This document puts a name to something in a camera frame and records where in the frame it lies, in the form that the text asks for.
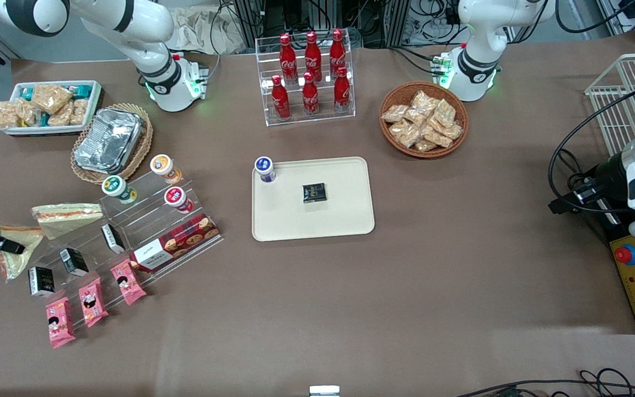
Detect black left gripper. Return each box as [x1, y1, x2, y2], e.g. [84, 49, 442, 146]
[548, 154, 635, 215]

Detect triangle sandwich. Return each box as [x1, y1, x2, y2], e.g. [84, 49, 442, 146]
[0, 224, 46, 283]
[30, 202, 104, 240]

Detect beige plastic tray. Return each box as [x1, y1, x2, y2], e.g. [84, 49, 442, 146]
[251, 157, 376, 243]

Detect small black carton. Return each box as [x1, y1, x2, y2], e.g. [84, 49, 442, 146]
[59, 247, 90, 277]
[28, 266, 56, 298]
[100, 222, 126, 255]

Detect pink snack packet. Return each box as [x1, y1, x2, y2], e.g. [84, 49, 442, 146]
[78, 277, 110, 329]
[110, 259, 148, 306]
[45, 296, 77, 350]

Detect green lid yogurt cup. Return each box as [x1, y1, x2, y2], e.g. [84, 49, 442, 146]
[101, 175, 138, 205]

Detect clear bag of rice crackers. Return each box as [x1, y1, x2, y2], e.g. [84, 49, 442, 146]
[47, 103, 74, 127]
[31, 83, 74, 115]
[69, 98, 90, 126]
[0, 100, 20, 131]
[15, 99, 40, 127]

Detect clear acrylic stepped stand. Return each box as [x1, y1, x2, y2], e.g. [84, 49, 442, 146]
[1, 170, 225, 335]

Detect aluminium foil container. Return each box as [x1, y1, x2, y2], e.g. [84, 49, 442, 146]
[73, 108, 145, 174]

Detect white rectangular plastic bin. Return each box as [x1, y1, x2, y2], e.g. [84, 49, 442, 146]
[0, 80, 103, 137]

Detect red plaid cookie box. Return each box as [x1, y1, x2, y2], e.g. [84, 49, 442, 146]
[130, 213, 221, 273]

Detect oval wicker basket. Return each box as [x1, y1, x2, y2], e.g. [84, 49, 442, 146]
[70, 103, 154, 185]

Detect orange lid yogurt cup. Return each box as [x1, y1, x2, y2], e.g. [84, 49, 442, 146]
[150, 154, 183, 185]

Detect red lid yogurt cup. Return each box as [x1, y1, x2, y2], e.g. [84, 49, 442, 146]
[164, 186, 195, 214]

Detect round wicker basket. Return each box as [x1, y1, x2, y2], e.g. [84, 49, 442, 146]
[379, 81, 470, 160]

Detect red cola bottle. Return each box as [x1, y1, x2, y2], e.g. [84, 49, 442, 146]
[304, 30, 323, 83]
[271, 74, 291, 121]
[333, 66, 352, 114]
[329, 28, 347, 78]
[301, 71, 320, 117]
[279, 33, 298, 84]

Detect small black snack packet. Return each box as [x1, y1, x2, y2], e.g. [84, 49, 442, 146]
[302, 183, 327, 204]

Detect clear acrylic bottle rack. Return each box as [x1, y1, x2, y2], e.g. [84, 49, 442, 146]
[255, 34, 356, 128]

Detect blue lid yogurt cup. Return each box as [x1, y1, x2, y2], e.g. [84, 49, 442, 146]
[255, 157, 277, 184]

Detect crumpled brown paper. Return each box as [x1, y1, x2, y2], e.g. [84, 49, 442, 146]
[171, 6, 247, 55]

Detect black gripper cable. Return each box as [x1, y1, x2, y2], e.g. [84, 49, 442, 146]
[548, 87, 635, 214]

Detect white wire basket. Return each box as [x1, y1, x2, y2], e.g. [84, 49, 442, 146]
[584, 53, 635, 158]

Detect black floor cables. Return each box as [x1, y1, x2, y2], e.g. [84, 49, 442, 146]
[454, 368, 635, 397]

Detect aluminium frame rack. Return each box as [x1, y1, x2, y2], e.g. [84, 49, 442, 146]
[233, 0, 413, 48]

